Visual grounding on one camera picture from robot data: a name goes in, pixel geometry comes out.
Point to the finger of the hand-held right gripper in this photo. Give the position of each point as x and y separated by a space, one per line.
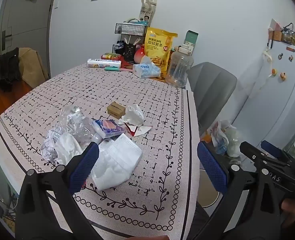
248 150
271 147

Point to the red peach ornament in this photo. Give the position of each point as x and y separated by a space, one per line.
140 55

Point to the hanging white plastic bags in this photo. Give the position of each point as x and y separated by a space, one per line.
267 56

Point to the small cardboard box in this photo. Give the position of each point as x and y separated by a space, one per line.
115 110

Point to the beige round trash bin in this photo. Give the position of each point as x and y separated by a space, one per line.
207 195

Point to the pink box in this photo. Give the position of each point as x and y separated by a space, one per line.
275 28

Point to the blue white tissue pack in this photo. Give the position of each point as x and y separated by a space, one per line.
145 71

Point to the grey upholstered chair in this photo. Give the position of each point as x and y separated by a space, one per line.
212 90

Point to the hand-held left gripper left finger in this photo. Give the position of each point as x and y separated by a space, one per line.
85 165

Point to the white face mask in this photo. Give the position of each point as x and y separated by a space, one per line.
117 162

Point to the white rectangular box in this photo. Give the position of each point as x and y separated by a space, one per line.
100 63

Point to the grey door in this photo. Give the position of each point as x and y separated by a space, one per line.
30 25

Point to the yellow snack bag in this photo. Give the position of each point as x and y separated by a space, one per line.
160 45

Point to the teal pen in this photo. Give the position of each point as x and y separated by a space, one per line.
111 68

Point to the clear plastic bag with white items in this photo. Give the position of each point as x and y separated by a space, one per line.
231 140

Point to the white tissue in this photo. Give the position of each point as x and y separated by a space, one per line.
67 147
133 115

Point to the round yellow fridge magnet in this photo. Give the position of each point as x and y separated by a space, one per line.
274 71

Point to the white refrigerator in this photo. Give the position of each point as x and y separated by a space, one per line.
282 100

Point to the brown chair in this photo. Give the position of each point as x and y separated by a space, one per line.
35 65

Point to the large clear plastic jug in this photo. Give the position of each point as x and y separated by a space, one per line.
180 67

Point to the tall green box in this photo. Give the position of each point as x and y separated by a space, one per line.
191 38

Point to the person's right hand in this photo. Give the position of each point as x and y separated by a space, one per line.
291 210

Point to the red white paper scrap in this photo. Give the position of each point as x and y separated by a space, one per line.
142 130

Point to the red snack packets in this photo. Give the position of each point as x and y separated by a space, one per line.
111 56

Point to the black utensil holder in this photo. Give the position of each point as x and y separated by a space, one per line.
130 51

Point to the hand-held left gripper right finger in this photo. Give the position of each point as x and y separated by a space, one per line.
212 166

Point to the crushed clear plastic bottle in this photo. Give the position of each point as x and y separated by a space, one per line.
75 122

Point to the printed paper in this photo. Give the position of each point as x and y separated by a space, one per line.
50 142

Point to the white printed paper bag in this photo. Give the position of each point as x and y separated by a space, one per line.
147 12

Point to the black clothing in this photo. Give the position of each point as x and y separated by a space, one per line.
5 67

